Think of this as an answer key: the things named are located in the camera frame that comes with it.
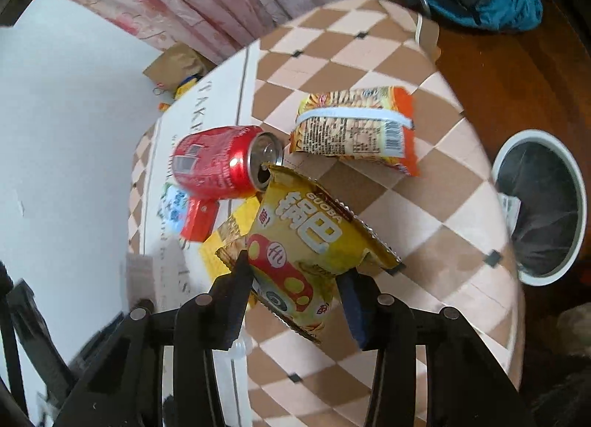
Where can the yellow snack packet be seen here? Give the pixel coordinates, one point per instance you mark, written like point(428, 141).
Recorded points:
point(300, 233)

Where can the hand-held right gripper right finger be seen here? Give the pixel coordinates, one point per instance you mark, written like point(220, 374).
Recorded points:
point(356, 316)

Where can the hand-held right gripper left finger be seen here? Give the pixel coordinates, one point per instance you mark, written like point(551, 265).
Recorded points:
point(241, 297)

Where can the small red blue packet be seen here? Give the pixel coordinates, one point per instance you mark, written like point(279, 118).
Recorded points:
point(196, 219)

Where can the red soda can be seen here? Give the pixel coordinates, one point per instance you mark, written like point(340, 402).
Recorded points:
point(212, 164)

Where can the dark cloth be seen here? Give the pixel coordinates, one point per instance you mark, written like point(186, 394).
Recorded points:
point(563, 390)

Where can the brown cardboard box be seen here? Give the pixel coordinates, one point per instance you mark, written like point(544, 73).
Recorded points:
point(175, 62)

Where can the flat yellow wrapper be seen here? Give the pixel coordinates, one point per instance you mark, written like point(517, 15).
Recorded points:
point(220, 244)

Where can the white round bin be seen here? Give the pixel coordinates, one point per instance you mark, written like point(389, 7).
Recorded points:
point(501, 164)

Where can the checkered tablecloth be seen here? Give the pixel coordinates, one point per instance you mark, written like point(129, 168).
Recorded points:
point(415, 247)

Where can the orange yellow noodle packet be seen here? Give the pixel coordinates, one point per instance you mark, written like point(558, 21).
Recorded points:
point(351, 131)

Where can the small yellow object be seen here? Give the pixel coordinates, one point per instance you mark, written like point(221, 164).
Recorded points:
point(184, 87)

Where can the black bin liner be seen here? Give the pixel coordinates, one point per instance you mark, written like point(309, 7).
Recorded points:
point(545, 205)

